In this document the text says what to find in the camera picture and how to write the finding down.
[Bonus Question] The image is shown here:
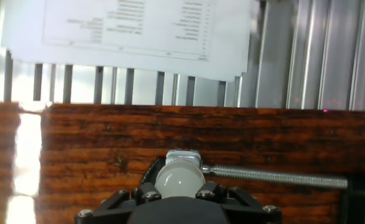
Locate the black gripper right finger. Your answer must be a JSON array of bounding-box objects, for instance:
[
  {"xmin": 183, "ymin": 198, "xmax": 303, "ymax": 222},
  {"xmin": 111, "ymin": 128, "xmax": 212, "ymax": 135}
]
[{"xmin": 195, "ymin": 182, "xmax": 282, "ymax": 224}]

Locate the printed white paper sheet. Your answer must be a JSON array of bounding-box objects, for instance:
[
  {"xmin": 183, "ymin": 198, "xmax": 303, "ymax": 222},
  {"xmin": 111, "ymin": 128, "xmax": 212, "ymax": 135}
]
[{"xmin": 0, "ymin": 0, "xmax": 261, "ymax": 83}]

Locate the brown wooden board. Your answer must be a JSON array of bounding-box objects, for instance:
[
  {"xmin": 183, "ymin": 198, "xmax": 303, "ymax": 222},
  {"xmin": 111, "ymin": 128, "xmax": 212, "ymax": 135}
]
[{"xmin": 0, "ymin": 101, "xmax": 365, "ymax": 224}]

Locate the black C-clamp with steel screw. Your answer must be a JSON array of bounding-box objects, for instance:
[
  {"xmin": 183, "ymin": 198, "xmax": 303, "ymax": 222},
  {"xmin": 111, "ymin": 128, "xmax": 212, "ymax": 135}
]
[{"xmin": 140, "ymin": 157, "xmax": 365, "ymax": 224}]

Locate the white light bulb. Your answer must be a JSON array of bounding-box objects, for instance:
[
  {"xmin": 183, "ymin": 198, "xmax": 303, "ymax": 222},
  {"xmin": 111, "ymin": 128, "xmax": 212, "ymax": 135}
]
[{"xmin": 154, "ymin": 160, "xmax": 206, "ymax": 200}]

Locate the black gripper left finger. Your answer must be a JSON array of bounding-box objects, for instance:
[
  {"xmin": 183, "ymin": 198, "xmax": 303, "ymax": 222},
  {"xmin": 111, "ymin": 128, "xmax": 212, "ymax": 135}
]
[{"xmin": 75, "ymin": 182, "xmax": 163, "ymax": 224}]

